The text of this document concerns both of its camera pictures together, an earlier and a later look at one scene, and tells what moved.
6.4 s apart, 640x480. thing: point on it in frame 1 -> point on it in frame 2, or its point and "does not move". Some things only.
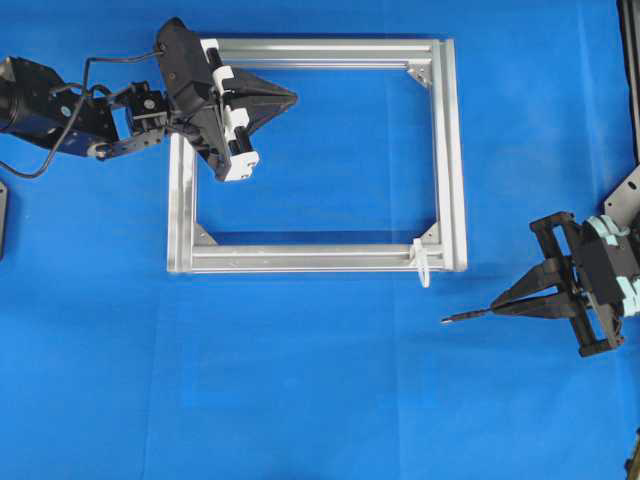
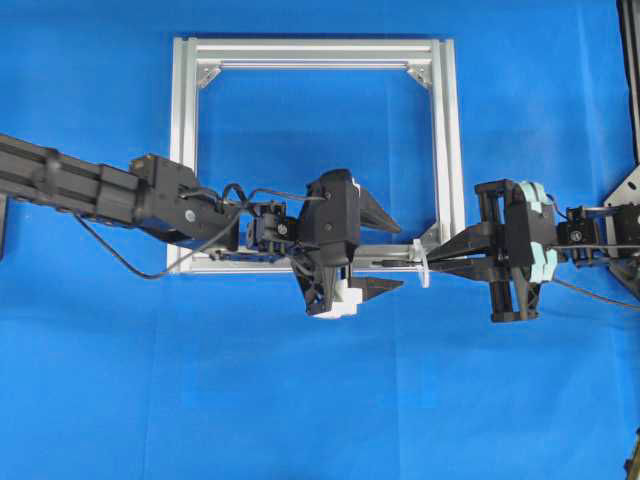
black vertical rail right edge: x=629 y=12 does not move
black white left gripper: x=193 y=75 -> x=327 y=234
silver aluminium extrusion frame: x=450 y=252 does not move
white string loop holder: x=420 y=255 does not move
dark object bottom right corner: x=632 y=465 does not move
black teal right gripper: x=601 y=261 -> x=522 y=235
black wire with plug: x=447 y=319 -> x=396 y=263
